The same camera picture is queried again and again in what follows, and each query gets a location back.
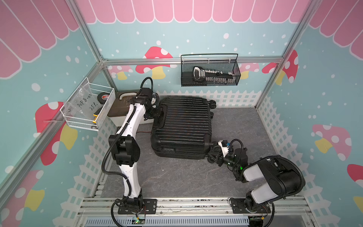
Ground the black hard-shell suitcase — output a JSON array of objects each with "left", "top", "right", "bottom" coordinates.
[{"left": 150, "top": 96, "right": 216, "bottom": 160}]

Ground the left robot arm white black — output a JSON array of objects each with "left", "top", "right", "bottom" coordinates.
[{"left": 101, "top": 77, "right": 161, "bottom": 214}]

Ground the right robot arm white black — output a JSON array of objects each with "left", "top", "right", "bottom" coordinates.
[{"left": 207, "top": 139, "right": 305, "bottom": 213}]

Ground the brown lid storage box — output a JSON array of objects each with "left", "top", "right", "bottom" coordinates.
[{"left": 107, "top": 90, "right": 138, "bottom": 127}]

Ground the black tape roll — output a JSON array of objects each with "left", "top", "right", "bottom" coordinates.
[{"left": 97, "top": 92, "right": 110, "bottom": 105}]

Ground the yellow black tool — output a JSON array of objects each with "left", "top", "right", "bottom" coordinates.
[{"left": 92, "top": 112, "right": 99, "bottom": 124}]

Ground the socket tool set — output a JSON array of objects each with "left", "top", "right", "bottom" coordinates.
[{"left": 192, "top": 66, "right": 236, "bottom": 85}]

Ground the clear acrylic wall bin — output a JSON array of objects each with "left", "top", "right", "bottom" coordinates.
[{"left": 60, "top": 78, "right": 115, "bottom": 131}]

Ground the black wire mesh basket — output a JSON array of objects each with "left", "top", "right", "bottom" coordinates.
[{"left": 181, "top": 54, "right": 241, "bottom": 87}]

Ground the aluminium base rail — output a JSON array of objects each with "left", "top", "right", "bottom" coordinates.
[{"left": 75, "top": 196, "right": 315, "bottom": 227}]

